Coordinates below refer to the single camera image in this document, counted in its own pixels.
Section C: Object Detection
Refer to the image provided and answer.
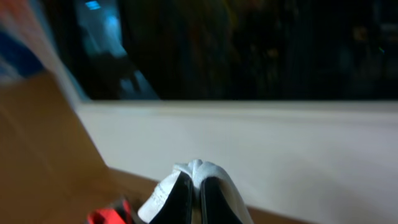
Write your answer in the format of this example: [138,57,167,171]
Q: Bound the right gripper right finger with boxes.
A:
[200,177,243,224]

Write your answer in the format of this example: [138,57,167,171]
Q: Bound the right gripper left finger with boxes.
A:
[149,173,193,224]

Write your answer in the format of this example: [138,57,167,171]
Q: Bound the white t-shirt with robot print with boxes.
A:
[138,159,254,224]

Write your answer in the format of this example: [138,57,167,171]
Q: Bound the folded black red shorts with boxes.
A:
[85,198,135,224]

